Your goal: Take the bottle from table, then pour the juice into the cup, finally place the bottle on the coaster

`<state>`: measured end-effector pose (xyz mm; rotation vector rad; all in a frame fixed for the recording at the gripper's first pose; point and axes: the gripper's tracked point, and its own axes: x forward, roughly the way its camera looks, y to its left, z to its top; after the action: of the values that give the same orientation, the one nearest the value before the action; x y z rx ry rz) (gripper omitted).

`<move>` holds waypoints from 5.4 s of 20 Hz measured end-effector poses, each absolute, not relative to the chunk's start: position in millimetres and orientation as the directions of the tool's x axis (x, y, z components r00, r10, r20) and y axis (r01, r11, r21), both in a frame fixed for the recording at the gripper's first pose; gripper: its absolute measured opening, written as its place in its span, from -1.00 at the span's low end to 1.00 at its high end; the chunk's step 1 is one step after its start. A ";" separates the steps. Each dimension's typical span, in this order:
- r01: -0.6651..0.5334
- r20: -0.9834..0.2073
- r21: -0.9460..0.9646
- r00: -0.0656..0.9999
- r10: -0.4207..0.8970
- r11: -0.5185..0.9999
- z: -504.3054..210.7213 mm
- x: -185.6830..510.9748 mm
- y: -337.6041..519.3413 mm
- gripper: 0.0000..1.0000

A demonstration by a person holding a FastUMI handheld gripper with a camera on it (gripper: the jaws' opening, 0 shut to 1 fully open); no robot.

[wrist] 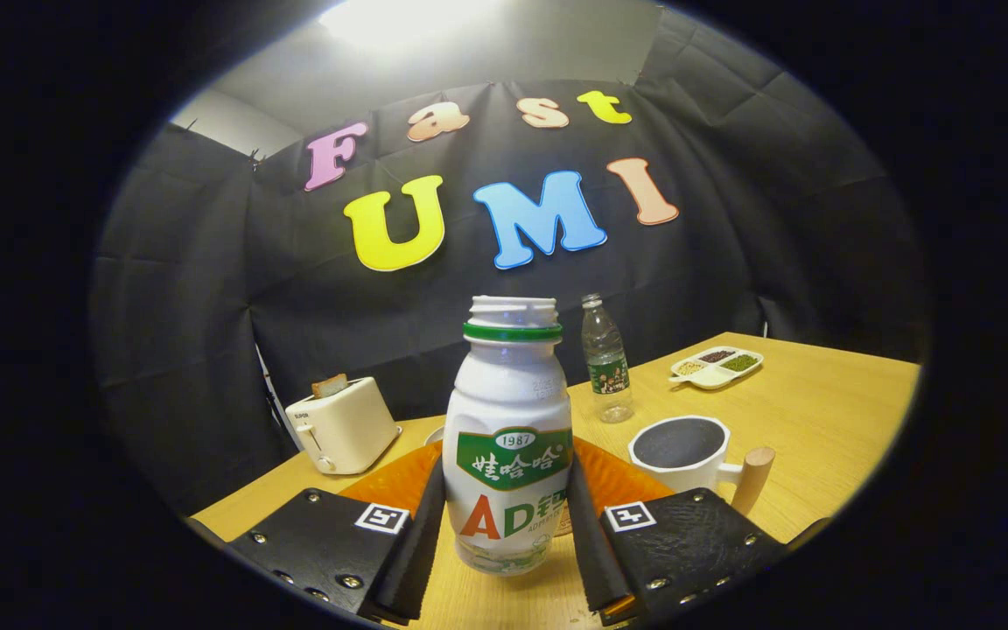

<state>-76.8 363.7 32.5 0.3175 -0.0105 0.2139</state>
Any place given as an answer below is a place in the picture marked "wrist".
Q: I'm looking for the clear plastic water bottle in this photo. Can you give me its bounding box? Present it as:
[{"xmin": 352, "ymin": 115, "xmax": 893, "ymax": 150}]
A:
[{"xmin": 581, "ymin": 293, "xmax": 635, "ymax": 424}]

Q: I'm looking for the white juice bottle green label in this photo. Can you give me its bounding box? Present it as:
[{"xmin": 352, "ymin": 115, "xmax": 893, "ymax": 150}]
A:
[{"xmin": 443, "ymin": 296, "xmax": 575, "ymax": 577}]

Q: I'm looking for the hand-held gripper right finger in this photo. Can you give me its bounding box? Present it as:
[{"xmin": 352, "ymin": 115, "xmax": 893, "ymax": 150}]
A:
[{"xmin": 567, "ymin": 437, "xmax": 789, "ymax": 627}]

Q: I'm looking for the ceiling light panel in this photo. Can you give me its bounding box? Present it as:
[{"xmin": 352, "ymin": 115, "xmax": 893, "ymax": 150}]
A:
[{"xmin": 320, "ymin": 0, "xmax": 505, "ymax": 49}]

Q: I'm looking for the black backdrop cloth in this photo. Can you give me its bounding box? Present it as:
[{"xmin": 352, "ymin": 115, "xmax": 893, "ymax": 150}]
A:
[{"xmin": 88, "ymin": 9, "xmax": 934, "ymax": 517}]

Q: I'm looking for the white toaster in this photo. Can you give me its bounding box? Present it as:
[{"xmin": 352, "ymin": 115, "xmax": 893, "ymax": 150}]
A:
[{"xmin": 284, "ymin": 378, "xmax": 403, "ymax": 476}]

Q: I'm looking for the wooden table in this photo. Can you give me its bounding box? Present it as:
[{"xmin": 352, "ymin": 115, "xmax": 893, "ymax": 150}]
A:
[{"xmin": 192, "ymin": 332, "xmax": 921, "ymax": 630}]

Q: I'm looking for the white cup wooden handle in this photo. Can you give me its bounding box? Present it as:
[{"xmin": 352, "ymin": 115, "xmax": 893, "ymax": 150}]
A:
[{"xmin": 628, "ymin": 415, "xmax": 776, "ymax": 517}]

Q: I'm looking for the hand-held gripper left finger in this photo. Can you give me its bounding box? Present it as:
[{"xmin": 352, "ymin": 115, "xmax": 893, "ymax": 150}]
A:
[{"xmin": 228, "ymin": 440, "xmax": 448, "ymax": 627}]

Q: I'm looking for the white divided dish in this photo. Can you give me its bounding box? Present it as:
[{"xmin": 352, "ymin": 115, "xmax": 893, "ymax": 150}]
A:
[{"xmin": 668, "ymin": 346, "xmax": 765, "ymax": 390}]

